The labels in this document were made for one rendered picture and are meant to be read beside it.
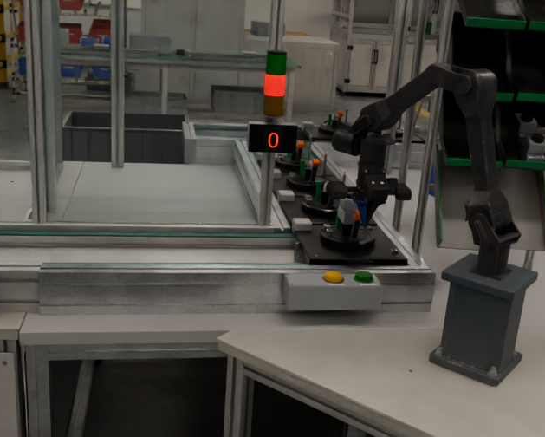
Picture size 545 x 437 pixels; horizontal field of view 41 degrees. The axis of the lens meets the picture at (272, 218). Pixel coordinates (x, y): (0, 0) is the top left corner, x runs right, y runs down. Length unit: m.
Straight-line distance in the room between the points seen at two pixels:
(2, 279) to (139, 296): 0.29
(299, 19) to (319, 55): 3.23
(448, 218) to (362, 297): 0.36
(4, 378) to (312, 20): 11.06
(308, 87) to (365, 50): 1.78
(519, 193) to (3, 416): 1.34
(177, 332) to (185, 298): 0.09
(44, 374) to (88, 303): 0.17
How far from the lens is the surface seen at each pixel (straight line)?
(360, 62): 10.74
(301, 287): 1.56
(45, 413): 1.69
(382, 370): 1.48
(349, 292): 1.59
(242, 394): 1.58
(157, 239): 1.85
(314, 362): 1.48
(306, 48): 9.12
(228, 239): 1.86
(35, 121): 1.85
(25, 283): 1.64
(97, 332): 1.57
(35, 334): 1.59
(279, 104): 1.79
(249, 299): 1.63
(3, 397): 1.70
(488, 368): 1.51
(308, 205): 2.01
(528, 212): 1.93
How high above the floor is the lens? 1.59
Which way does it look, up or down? 18 degrees down
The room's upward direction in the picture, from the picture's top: 4 degrees clockwise
